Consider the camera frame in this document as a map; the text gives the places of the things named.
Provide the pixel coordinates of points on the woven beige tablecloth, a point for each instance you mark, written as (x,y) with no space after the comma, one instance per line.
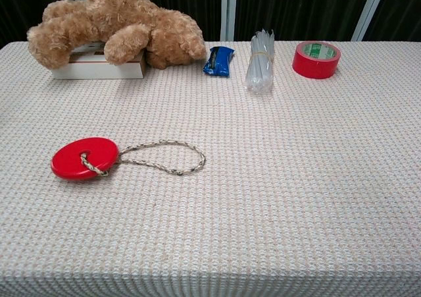
(210,195)

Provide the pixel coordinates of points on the white frame post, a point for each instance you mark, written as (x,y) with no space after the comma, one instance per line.
(228,10)
(370,10)

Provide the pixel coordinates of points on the brown plush teddy bear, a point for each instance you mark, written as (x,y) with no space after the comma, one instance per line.
(131,20)

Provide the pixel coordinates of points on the white cardboard box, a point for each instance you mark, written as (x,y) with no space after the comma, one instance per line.
(98,70)

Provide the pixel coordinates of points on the blue snack packet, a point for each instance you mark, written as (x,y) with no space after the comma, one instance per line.
(218,61)

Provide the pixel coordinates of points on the red tape roll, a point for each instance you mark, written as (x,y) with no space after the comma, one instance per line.
(312,67)

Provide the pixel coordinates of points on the bundle of clear straws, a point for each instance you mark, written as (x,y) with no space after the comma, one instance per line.
(260,63)

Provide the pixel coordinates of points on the dark curtain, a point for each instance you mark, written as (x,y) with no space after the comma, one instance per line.
(296,7)

